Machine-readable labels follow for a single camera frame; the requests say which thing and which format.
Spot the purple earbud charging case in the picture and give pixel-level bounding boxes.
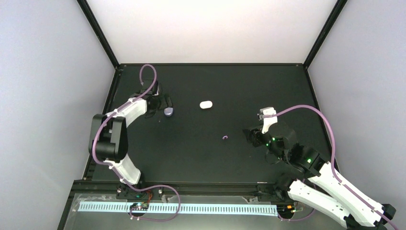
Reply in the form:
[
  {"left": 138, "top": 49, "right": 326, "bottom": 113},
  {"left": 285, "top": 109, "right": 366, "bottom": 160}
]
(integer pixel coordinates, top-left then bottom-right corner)
[{"left": 164, "top": 107, "right": 174, "bottom": 117}]

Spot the white earbud charging case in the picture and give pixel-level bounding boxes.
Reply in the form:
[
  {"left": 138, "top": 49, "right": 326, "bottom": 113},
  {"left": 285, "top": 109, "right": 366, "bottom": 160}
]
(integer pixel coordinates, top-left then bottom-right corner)
[{"left": 199, "top": 101, "right": 213, "bottom": 109}]

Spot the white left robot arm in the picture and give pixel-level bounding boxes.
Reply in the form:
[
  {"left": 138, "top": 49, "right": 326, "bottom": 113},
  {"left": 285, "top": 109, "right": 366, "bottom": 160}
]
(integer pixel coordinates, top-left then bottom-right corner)
[{"left": 89, "top": 82, "right": 173, "bottom": 185}]

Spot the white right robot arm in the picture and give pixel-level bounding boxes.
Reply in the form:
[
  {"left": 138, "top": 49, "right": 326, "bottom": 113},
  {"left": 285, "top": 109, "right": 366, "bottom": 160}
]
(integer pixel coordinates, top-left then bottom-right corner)
[{"left": 243, "top": 123, "right": 396, "bottom": 230}]

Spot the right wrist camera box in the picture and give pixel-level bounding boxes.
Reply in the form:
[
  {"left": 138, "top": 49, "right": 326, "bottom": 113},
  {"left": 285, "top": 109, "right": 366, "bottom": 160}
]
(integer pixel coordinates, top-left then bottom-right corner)
[{"left": 258, "top": 107, "right": 278, "bottom": 134}]

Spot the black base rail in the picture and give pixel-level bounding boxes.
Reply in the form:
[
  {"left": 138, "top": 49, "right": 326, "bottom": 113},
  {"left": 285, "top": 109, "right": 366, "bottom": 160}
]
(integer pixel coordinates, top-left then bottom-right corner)
[{"left": 68, "top": 180, "right": 293, "bottom": 205}]

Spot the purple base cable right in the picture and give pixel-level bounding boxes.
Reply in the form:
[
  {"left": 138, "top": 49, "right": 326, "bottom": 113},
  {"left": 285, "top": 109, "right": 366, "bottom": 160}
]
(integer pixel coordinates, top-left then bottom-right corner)
[{"left": 277, "top": 206, "right": 318, "bottom": 222}]

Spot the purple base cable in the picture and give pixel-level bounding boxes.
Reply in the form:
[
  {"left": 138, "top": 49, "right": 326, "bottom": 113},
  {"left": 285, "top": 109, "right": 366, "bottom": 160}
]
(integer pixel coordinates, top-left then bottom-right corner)
[
  {"left": 277, "top": 206, "right": 318, "bottom": 222},
  {"left": 117, "top": 176, "right": 182, "bottom": 223}
]

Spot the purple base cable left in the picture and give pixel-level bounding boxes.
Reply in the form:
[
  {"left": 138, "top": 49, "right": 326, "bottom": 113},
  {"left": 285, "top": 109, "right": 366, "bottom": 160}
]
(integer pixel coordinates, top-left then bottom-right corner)
[{"left": 117, "top": 176, "right": 182, "bottom": 223}]

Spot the white slotted cable duct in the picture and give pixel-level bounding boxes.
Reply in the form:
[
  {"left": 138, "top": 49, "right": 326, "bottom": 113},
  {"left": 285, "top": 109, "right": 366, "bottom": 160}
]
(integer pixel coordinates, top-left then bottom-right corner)
[{"left": 73, "top": 201, "right": 278, "bottom": 217}]

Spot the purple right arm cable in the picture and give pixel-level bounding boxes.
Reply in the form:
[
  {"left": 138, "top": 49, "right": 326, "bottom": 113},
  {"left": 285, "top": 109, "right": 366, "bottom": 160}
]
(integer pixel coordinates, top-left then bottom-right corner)
[{"left": 261, "top": 105, "right": 400, "bottom": 230}]

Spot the black enclosure frame post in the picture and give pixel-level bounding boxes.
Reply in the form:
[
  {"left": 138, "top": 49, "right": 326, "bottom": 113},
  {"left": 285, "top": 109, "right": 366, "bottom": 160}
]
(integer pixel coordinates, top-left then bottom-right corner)
[{"left": 77, "top": 0, "right": 120, "bottom": 69}]

